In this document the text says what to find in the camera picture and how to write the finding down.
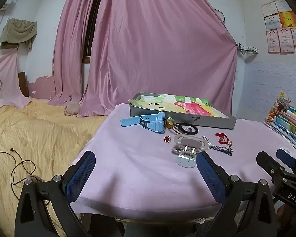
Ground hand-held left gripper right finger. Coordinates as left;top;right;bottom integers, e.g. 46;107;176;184
196;151;278;237

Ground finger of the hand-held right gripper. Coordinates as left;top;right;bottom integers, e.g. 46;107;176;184
276;148;296;169
256;151;287;178

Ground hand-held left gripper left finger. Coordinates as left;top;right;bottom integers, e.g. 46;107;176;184
14;150;96;237

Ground dark braided bracelet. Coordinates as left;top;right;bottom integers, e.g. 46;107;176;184
209;145;234;155

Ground grey hair claw clip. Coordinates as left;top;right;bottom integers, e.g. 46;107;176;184
171;134;210;168

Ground red cord bracelet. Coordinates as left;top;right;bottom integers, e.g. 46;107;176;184
215;133;233;146

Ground grey shallow box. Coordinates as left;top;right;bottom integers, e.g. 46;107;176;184
129;92;237;130

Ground black hair tie with beads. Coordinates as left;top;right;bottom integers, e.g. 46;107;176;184
165;117;199;136

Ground blue wrist watch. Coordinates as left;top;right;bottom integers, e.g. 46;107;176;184
120;112;167;134

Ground stack of colourful books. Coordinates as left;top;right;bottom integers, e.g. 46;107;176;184
265;92;296;151

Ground yellow blanket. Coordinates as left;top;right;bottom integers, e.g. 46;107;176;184
0;97;109;237

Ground pink tablecloth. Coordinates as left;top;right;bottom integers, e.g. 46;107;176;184
70;104;296;221

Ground fluffy pink toy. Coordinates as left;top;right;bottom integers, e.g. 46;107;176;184
64;102;81;116

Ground colourful paper liner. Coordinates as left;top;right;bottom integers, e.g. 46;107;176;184
129;93;231;119

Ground wooden headboard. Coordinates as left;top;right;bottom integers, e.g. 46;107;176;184
18;72;29;97

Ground pale pink draped cloth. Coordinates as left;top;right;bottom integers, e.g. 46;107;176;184
0;52;32;114

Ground pink curtain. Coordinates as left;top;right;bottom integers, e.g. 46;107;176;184
79;0;238;118
49;0;109;106

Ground green hanging cloth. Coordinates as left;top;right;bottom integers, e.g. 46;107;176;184
0;18;37;51

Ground black cable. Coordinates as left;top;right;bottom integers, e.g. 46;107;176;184
0;148;50;205

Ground wire wall rack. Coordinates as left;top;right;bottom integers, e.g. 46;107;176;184
237;44;259;55

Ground group of wall certificates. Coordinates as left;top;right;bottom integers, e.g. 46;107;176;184
261;0;296;54

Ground dark window frame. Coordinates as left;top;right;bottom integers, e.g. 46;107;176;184
82;0;108;65

